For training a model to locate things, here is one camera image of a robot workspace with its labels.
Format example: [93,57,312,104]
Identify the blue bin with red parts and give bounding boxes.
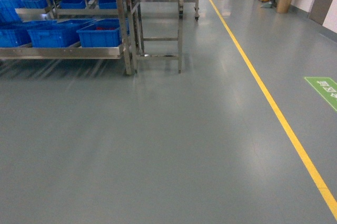
[76,18,122,47]

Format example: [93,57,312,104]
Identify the red bagged parts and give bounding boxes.
[96,26,116,31]

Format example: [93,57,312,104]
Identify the stainless steel flow rack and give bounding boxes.
[1,0,134,75]

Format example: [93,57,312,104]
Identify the stainless steel side table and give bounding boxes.
[126,0,184,73]

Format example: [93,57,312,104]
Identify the empty blue bin middle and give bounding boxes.
[27,19,94,48]

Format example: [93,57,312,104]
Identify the blue bin left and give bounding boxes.
[1,20,57,47]

